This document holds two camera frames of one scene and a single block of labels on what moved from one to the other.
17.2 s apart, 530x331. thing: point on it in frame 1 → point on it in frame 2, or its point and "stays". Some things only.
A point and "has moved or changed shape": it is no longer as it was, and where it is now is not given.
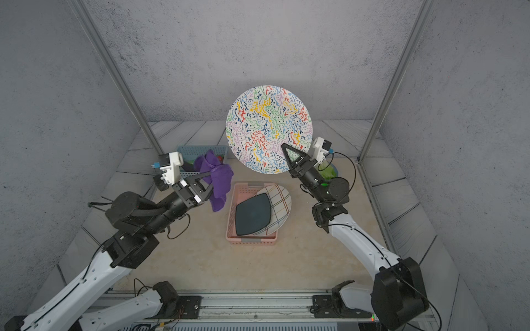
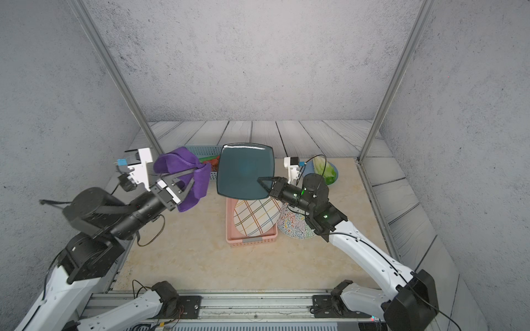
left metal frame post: x=83 y=15 stays
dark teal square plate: x=252 y=214 → x=239 y=167
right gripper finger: x=295 y=163 → x=262 y=178
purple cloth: x=218 y=174 has moved or changed shape
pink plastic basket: x=236 y=192 stays
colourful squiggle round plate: x=261 y=121 → x=292 y=223
